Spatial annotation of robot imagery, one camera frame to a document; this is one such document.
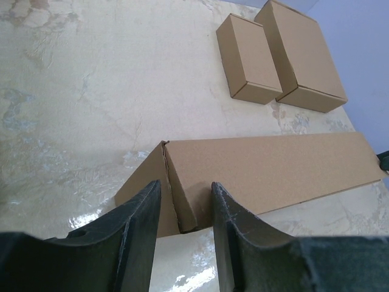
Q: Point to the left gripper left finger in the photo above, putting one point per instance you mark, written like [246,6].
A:
[112,253]

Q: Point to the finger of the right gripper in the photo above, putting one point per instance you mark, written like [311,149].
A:
[384,161]

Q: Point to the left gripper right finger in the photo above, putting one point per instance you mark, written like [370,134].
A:
[251,255]

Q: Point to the cardboard paper box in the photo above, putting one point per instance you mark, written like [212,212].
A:
[262,174]

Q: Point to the large folded cardboard box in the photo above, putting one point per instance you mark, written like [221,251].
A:
[305,68]

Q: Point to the small folded cardboard box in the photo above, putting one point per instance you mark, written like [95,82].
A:
[247,61]

